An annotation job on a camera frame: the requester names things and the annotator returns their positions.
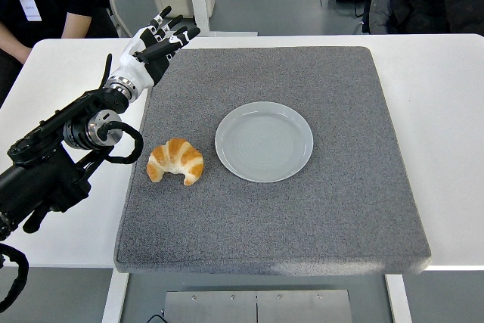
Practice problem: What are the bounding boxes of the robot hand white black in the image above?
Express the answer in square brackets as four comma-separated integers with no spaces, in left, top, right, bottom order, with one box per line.
[107,5,202,92]

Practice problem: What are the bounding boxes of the croissant bread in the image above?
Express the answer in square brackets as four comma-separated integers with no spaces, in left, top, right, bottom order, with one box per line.
[146,137,205,187]

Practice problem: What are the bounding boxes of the grey round plate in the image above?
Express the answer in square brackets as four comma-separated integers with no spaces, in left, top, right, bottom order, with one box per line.
[214,101,315,184]

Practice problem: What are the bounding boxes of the grey fabric mat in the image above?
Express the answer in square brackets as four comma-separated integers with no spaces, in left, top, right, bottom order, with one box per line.
[113,45,433,275]

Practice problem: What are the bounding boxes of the grey metal plate with screws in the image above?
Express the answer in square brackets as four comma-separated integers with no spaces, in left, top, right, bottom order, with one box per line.
[163,289,353,323]

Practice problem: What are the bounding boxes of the white table leg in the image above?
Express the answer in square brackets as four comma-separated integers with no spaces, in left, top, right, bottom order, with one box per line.
[101,272,130,323]
[384,273,413,323]

